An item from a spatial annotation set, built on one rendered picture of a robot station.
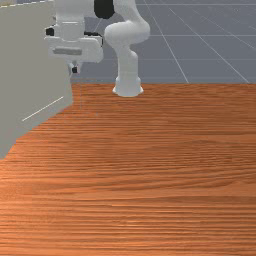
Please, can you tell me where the pale grey cabinet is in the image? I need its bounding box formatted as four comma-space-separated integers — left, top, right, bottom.
0, 0, 74, 161

